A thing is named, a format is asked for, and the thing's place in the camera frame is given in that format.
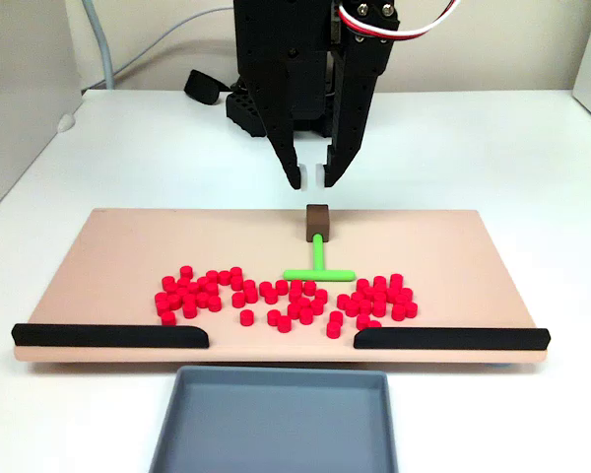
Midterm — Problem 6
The thin grey cable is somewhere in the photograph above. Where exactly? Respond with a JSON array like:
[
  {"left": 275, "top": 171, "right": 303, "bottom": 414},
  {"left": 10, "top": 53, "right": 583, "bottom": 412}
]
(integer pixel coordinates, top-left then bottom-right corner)
[{"left": 111, "top": 5, "right": 236, "bottom": 80}]

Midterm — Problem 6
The grey rectangular tray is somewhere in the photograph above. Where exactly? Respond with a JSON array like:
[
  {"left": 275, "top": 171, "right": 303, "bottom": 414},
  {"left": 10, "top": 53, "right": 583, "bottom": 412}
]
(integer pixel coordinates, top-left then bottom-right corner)
[{"left": 147, "top": 365, "right": 400, "bottom": 473}]

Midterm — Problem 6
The tan flat board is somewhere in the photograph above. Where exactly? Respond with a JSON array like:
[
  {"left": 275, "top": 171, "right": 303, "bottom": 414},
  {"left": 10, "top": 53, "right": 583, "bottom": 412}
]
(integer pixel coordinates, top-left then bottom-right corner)
[{"left": 13, "top": 207, "right": 551, "bottom": 366}]

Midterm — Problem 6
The thick grey cable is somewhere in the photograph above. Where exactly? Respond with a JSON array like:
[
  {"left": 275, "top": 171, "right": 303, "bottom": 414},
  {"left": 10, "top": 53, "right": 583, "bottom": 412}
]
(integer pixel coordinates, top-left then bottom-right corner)
[{"left": 81, "top": 0, "right": 115, "bottom": 91}]

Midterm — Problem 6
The red white black cable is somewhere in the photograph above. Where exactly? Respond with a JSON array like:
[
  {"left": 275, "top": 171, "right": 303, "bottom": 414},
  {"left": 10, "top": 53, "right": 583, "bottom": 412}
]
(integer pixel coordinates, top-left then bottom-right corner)
[{"left": 337, "top": 0, "right": 462, "bottom": 43}]

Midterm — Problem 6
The green tool with brown handle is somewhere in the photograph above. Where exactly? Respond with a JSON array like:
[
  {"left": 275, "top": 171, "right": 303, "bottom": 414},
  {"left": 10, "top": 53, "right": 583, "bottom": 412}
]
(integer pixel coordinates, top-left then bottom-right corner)
[{"left": 283, "top": 203, "right": 359, "bottom": 283}]

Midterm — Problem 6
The black rail strip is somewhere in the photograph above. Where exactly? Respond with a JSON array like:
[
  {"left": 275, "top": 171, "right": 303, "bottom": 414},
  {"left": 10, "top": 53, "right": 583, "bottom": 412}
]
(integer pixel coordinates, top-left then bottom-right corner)
[
  {"left": 11, "top": 323, "right": 211, "bottom": 350},
  {"left": 353, "top": 326, "right": 552, "bottom": 351}
]

